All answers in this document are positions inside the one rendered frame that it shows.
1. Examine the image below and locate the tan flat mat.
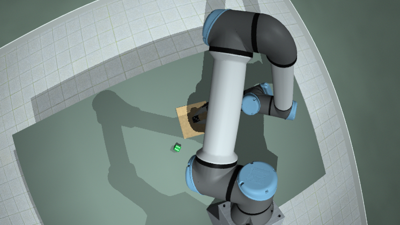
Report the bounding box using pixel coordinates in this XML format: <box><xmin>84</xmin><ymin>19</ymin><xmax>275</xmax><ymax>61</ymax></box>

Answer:
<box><xmin>176</xmin><ymin>101</ymin><xmax>207</xmax><ymax>139</ymax></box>

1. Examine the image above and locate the black die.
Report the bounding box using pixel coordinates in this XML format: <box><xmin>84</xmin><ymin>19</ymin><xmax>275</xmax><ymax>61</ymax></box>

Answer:
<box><xmin>192</xmin><ymin>116</ymin><xmax>199</xmax><ymax>123</ymax></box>

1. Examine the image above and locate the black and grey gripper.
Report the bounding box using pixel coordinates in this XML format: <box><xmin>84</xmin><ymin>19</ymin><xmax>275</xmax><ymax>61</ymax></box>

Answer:
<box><xmin>194</xmin><ymin>102</ymin><xmax>209</xmax><ymax>124</ymax></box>

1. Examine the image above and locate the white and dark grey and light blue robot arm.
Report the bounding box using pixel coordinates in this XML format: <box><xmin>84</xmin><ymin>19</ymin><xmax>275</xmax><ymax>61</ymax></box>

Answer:
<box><xmin>186</xmin><ymin>9</ymin><xmax>297</xmax><ymax>225</ymax></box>

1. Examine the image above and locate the green die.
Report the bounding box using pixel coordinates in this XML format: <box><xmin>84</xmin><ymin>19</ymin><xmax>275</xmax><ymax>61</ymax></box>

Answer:
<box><xmin>173</xmin><ymin>145</ymin><xmax>181</xmax><ymax>152</ymax></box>

